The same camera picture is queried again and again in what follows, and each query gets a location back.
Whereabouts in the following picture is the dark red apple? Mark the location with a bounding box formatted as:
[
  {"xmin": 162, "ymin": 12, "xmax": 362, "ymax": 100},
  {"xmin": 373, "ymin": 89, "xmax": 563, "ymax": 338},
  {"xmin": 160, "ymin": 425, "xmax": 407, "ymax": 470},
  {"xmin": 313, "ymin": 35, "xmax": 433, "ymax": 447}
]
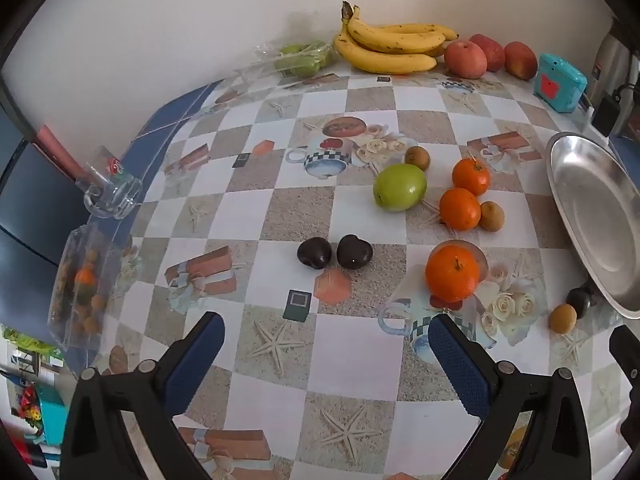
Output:
[
  {"xmin": 504, "ymin": 41, "xmax": 539, "ymax": 81},
  {"xmin": 469, "ymin": 34, "xmax": 507, "ymax": 73}
]

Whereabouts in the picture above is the green mango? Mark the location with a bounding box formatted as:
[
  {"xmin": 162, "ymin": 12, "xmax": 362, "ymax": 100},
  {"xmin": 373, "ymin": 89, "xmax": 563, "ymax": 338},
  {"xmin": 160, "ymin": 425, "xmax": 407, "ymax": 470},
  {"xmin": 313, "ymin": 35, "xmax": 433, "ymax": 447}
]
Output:
[{"xmin": 373, "ymin": 163, "xmax": 427, "ymax": 212}]

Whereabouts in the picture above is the pale red apple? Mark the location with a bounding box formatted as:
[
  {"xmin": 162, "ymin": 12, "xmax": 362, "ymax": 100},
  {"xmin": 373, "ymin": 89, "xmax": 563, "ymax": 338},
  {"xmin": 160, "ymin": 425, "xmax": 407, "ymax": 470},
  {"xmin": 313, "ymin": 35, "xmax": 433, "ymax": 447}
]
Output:
[{"xmin": 444, "ymin": 40, "xmax": 488, "ymax": 80}]

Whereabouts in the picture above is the steel plate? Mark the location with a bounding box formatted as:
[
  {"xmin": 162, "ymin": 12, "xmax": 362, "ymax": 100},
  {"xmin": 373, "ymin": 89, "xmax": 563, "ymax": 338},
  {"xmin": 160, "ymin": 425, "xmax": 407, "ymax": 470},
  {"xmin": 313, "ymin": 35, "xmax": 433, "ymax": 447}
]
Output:
[{"xmin": 545, "ymin": 131, "xmax": 640, "ymax": 320}]

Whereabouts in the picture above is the dark plum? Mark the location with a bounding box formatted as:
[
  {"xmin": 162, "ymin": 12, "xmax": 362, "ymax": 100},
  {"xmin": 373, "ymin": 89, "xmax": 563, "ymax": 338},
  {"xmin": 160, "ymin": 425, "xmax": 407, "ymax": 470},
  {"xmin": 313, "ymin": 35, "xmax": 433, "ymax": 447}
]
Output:
[
  {"xmin": 297, "ymin": 237, "xmax": 333, "ymax": 271},
  {"xmin": 336, "ymin": 234, "xmax": 374, "ymax": 269},
  {"xmin": 566, "ymin": 285, "xmax": 593, "ymax": 317}
]

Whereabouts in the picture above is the steel thermos jug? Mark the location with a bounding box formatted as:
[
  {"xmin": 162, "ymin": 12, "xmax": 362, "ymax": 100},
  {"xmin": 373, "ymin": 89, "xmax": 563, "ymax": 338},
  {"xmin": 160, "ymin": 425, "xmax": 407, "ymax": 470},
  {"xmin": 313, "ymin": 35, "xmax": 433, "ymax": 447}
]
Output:
[{"xmin": 587, "ymin": 17, "xmax": 640, "ymax": 106}]

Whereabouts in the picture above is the clear bag of green fruit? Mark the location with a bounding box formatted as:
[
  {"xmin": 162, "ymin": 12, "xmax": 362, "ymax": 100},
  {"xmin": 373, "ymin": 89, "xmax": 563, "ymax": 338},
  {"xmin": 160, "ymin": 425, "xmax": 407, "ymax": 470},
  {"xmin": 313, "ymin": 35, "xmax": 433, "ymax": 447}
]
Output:
[{"xmin": 240, "ymin": 40, "xmax": 337, "ymax": 81}]

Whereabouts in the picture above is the clear glass mug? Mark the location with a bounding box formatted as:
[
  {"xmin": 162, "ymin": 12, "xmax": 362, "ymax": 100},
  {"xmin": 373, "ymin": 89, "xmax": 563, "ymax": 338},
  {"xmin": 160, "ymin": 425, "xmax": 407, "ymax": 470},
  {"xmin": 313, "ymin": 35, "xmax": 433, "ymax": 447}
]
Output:
[{"xmin": 75, "ymin": 146, "xmax": 143, "ymax": 219}]

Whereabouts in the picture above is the teal plastic bin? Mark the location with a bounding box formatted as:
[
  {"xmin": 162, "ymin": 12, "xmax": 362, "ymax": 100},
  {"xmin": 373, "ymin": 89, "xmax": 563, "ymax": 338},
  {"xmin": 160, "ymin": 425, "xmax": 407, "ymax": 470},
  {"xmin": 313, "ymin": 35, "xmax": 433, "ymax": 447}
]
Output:
[{"xmin": 39, "ymin": 389, "xmax": 69, "ymax": 447}]

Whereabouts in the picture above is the checkered printed tablecloth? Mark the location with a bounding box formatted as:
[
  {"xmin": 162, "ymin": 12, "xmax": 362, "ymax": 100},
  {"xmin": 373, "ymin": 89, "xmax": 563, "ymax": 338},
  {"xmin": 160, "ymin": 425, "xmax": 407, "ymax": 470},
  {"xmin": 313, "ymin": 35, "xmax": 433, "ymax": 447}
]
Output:
[{"xmin": 45, "ymin": 62, "xmax": 640, "ymax": 480}]

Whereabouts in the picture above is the teal toy box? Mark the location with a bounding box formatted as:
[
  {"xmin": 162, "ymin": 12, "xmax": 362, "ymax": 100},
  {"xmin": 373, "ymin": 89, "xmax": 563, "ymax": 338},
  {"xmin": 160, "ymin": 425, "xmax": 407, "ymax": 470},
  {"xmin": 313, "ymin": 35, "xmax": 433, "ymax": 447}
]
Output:
[{"xmin": 533, "ymin": 52, "xmax": 588, "ymax": 113}]

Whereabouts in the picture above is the black charger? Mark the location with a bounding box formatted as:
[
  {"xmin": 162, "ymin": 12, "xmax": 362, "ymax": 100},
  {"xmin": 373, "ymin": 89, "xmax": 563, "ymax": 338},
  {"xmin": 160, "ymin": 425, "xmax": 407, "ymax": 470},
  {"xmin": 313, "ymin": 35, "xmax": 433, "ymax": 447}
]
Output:
[{"xmin": 591, "ymin": 91, "xmax": 623, "ymax": 136}]

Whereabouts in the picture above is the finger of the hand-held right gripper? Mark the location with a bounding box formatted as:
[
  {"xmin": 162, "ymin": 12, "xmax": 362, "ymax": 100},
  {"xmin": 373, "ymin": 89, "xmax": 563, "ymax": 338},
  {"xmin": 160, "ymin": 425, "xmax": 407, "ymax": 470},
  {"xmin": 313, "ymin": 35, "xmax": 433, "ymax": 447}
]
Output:
[{"xmin": 609, "ymin": 325, "xmax": 640, "ymax": 396}]

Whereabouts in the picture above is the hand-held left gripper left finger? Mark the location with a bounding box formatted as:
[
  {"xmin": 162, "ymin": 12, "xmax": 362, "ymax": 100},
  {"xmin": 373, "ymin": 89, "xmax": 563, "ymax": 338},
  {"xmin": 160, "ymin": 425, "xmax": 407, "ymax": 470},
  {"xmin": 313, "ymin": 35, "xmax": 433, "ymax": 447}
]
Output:
[{"xmin": 59, "ymin": 311, "xmax": 226, "ymax": 480}]

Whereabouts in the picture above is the clear plastic fruit box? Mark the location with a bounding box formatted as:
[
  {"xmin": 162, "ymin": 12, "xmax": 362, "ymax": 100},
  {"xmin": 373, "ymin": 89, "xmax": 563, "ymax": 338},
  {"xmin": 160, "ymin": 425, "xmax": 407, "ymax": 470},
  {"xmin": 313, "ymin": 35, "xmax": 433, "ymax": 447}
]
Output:
[{"xmin": 46, "ymin": 225, "xmax": 132, "ymax": 356}]

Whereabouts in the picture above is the yellow banana bunch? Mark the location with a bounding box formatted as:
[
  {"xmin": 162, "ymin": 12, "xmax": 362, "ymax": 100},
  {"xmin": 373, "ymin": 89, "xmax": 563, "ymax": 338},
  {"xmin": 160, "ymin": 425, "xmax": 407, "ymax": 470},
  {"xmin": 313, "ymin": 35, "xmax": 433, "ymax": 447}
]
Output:
[{"xmin": 333, "ymin": 1, "xmax": 460, "ymax": 75}]

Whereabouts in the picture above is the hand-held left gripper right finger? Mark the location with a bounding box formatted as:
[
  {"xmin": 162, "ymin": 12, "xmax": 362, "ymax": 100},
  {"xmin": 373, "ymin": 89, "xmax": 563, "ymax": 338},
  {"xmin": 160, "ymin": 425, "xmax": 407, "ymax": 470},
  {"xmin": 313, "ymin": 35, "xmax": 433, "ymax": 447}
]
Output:
[{"xmin": 429, "ymin": 312, "xmax": 593, "ymax": 480}]

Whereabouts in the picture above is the dark blue furniture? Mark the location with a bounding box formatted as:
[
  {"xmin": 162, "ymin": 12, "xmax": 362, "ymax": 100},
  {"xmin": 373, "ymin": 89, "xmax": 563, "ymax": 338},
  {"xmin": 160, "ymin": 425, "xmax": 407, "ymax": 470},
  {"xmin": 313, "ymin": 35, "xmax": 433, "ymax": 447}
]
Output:
[{"xmin": 0, "ymin": 110, "xmax": 76, "ymax": 331}]

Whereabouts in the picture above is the orange tangerine with stem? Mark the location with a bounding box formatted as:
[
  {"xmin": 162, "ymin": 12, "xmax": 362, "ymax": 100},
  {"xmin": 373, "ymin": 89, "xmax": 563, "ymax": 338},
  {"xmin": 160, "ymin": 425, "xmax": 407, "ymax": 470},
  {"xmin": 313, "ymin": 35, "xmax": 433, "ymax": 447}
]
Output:
[{"xmin": 451, "ymin": 157, "xmax": 491, "ymax": 197}]

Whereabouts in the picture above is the pink bar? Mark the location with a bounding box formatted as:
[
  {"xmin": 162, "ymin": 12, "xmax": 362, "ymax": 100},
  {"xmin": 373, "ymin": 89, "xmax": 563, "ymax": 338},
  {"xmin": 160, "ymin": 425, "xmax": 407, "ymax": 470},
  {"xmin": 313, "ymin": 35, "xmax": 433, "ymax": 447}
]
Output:
[{"xmin": 37, "ymin": 125, "xmax": 81, "ymax": 181}]

